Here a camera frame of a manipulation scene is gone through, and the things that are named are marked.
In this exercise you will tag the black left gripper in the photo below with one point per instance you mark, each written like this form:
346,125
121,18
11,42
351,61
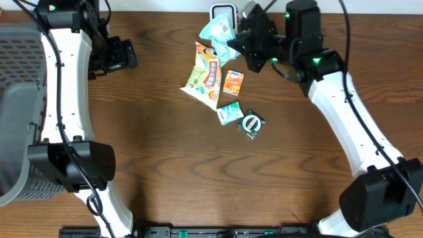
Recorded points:
121,59

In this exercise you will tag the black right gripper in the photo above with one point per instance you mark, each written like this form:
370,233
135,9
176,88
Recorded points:
240,43

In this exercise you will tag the teal snack packet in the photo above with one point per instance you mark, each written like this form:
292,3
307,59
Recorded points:
219,31

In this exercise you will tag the orange small box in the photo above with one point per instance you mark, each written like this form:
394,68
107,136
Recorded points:
233,82

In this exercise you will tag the yellow snack bag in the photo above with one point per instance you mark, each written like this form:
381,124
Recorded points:
204,82

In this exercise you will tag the light teal small packet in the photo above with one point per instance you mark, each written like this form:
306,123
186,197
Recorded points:
229,113

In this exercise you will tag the dark green round-label packet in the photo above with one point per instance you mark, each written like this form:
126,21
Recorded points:
251,124

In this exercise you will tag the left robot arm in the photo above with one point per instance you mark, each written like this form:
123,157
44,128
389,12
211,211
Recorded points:
78,48

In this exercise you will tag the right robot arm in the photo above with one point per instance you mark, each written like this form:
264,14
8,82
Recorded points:
385,185

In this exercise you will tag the white barcode scanner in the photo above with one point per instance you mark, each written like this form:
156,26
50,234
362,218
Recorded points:
228,8

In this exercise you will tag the grey plastic mesh basket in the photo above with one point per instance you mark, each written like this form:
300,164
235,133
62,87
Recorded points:
23,105

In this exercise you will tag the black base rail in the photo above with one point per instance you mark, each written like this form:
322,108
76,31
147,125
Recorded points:
168,232

